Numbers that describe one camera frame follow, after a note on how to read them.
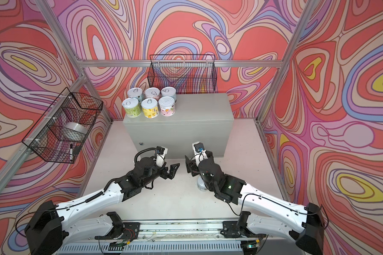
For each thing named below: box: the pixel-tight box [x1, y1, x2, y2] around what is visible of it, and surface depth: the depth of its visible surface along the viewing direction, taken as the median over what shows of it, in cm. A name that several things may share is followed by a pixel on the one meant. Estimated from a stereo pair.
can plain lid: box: [158, 96, 176, 117], surface depth 74 cm
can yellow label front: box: [140, 97, 160, 119], surface depth 73 cm
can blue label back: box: [160, 86, 178, 104], surface depth 79 cm
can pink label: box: [144, 87, 161, 99], surface depth 78 cm
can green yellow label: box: [121, 97, 142, 118], surface depth 73 cm
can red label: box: [127, 87, 143, 99], surface depth 78 cm
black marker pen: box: [69, 143, 73, 163], surface depth 73 cm
